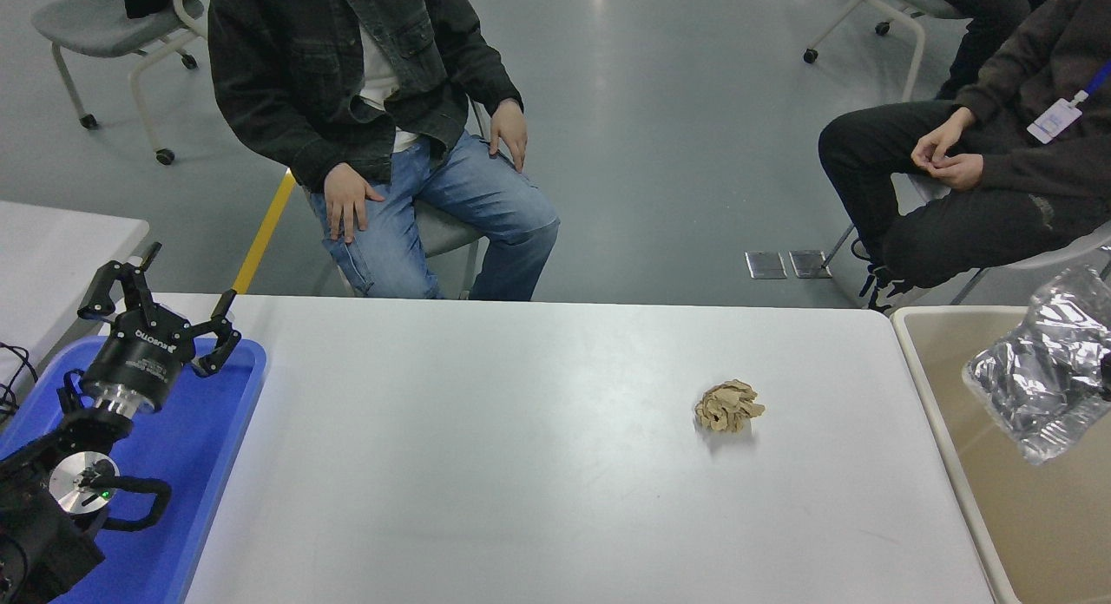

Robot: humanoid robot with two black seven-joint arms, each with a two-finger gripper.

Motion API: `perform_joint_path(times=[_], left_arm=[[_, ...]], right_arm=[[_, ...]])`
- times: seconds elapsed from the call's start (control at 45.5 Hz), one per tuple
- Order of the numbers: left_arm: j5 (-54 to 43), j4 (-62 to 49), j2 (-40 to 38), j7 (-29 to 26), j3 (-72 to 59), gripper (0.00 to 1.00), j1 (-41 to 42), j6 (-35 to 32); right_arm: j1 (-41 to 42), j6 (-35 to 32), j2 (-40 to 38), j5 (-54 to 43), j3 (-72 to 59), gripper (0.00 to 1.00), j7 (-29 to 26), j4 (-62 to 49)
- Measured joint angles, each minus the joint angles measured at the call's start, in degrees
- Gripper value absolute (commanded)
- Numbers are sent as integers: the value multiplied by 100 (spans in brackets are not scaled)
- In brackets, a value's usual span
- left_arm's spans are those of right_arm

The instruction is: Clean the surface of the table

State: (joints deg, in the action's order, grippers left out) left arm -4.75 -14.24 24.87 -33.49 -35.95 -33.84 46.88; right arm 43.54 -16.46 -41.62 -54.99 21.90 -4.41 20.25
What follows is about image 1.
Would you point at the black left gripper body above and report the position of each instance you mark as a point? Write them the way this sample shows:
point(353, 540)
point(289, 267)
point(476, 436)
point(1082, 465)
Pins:
point(139, 357)

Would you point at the tan paper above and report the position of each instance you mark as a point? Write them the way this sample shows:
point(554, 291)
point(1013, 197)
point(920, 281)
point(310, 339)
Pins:
point(727, 406)

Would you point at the foil tray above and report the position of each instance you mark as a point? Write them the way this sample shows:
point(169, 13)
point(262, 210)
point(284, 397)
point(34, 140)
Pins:
point(1041, 378)

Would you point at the person's right hand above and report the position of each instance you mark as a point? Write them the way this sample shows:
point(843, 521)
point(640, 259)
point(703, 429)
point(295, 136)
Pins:
point(351, 200)
point(942, 140)

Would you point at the person's left hand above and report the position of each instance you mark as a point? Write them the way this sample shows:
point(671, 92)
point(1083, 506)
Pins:
point(962, 172)
point(510, 127)

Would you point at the white side table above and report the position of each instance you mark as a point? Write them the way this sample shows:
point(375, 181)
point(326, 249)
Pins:
point(52, 257)

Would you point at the blue plastic tray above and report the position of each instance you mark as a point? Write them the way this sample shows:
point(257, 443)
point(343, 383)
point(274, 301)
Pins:
point(191, 465)

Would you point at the person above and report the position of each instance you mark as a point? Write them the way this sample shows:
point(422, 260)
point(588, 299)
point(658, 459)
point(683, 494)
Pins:
point(998, 31)
point(304, 66)
point(955, 231)

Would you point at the metal floor plate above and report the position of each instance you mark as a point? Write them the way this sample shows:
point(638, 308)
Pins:
point(810, 265)
point(766, 265)

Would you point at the large pale bin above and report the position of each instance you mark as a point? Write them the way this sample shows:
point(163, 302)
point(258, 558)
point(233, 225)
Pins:
point(955, 361)

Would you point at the white chair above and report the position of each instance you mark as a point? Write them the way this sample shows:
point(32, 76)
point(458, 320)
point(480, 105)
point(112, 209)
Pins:
point(1076, 250)

